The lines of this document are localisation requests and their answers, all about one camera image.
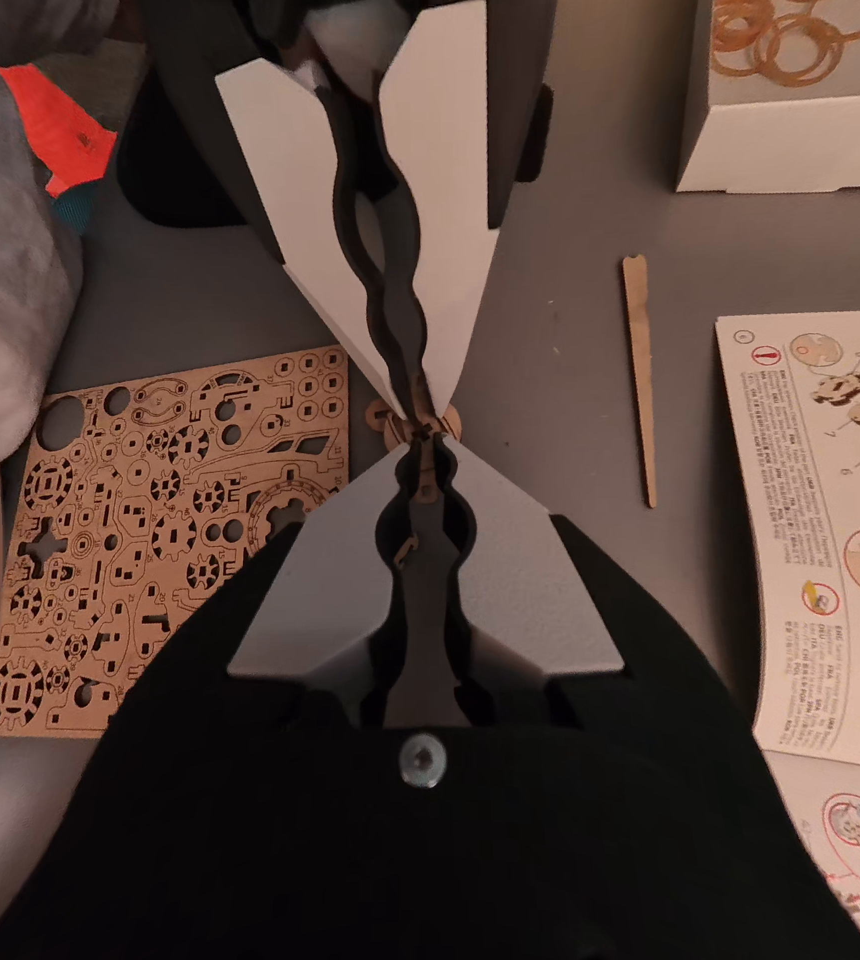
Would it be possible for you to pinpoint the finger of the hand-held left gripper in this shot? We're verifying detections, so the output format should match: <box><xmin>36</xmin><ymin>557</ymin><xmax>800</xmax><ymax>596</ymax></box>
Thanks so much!
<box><xmin>214</xmin><ymin>61</ymin><xmax>419</xmax><ymax>420</ymax></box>
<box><xmin>377</xmin><ymin>0</ymin><xmax>504</xmax><ymax>415</ymax></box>

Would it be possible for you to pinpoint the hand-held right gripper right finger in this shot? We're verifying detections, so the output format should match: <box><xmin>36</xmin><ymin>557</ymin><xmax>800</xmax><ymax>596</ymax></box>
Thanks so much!
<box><xmin>433</xmin><ymin>436</ymin><xmax>626</xmax><ymax>727</ymax></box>

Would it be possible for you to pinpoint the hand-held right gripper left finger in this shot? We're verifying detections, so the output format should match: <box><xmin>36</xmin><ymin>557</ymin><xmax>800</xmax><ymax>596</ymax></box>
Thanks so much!
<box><xmin>226</xmin><ymin>442</ymin><xmax>419</xmax><ymax>727</ymax></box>

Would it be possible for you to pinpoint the wooden model assembly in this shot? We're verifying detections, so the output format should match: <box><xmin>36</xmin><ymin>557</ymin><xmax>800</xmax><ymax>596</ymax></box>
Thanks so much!
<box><xmin>385</xmin><ymin>373</ymin><xmax>465</xmax><ymax>505</ymax></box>

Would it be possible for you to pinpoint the laser-cut wooden parts sheet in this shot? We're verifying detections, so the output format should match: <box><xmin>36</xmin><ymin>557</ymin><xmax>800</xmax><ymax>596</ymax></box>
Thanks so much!
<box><xmin>0</xmin><ymin>345</ymin><xmax>350</xmax><ymax>740</ymax></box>

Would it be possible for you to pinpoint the pile of tan rubber bands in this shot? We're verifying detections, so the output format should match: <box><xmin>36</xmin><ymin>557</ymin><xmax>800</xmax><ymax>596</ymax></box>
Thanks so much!
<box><xmin>711</xmin><ymin>0</ymin><xmax>860</xmax><ymax>95</ymax></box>

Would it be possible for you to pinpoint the red cloth strip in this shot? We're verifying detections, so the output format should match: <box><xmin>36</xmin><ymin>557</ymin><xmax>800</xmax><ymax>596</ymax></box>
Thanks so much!
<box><xmin>0</xmin><ymin>63</ymin><xmax>119</xmax><ymax>200</ymax></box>

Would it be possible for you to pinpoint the thin wooden stick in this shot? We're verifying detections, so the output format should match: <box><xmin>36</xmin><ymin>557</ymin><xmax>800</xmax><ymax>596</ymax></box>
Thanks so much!
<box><xmin>622</xmin><ymin>255</ymin><xmax>659</xmax><ymax>510</ymax></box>

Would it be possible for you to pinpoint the illustrated instruction booklet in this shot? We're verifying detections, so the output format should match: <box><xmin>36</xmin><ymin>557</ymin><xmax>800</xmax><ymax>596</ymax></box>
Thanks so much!
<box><xmin>715</xmin><ymin>313</ymin><xmax>860</xmax><ymax>960</ymax></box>

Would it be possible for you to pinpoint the white cardboard box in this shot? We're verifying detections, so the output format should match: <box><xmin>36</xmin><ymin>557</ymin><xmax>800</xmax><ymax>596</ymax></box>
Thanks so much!
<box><xmin>674</xmin><ymin>0</ymin><xmax>860</xmax><ymax>195</ymax></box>

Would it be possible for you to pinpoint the grey fleece cloth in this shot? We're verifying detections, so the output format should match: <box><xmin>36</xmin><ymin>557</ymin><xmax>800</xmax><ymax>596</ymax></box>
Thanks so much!
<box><xmin>0</xmin><ymin>0</ymin><xmax>147</xmax><ymax>459</ymax></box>

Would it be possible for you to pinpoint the teal strap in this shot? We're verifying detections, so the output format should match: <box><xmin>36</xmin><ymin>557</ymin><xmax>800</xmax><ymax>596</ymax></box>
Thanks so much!
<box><xmin>51</xmin><ymin>180</ymin><xmax>98</xmax><ymax>235</ymax></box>

